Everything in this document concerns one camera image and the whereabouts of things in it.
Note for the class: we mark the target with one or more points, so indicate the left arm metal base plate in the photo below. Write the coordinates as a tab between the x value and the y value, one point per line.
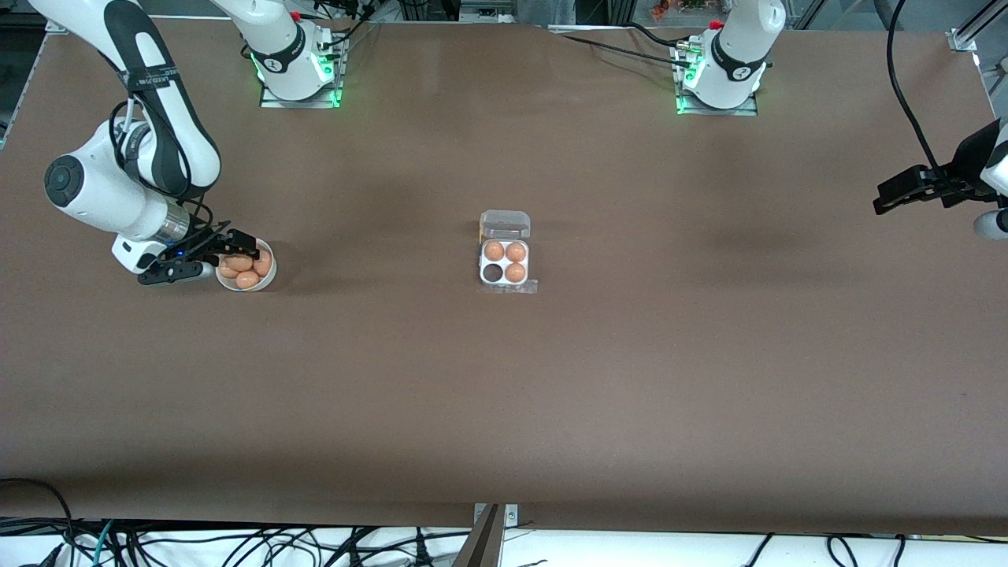
748	111

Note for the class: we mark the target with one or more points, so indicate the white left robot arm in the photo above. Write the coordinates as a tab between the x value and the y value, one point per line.
736	55

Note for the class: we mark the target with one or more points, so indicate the white round bowl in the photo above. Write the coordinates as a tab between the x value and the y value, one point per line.
268	282

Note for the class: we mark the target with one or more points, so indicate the aluminium frame bracket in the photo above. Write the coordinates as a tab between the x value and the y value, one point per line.
962	39
57	25

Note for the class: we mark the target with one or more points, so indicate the orange background objects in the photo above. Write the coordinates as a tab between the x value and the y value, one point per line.
669	8

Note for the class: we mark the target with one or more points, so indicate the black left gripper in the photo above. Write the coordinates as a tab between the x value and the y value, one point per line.
972	160

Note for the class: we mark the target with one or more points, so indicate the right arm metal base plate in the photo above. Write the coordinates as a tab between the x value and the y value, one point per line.
272	101

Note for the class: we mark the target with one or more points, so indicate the clear plastic egg box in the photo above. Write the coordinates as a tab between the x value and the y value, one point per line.
505	224

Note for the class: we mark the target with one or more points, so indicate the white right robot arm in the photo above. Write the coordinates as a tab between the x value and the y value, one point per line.
94	189

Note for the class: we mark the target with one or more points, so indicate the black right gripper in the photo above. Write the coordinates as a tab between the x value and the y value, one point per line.
206	239

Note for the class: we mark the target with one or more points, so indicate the metal mount bracket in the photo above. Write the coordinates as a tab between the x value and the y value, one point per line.
512	516

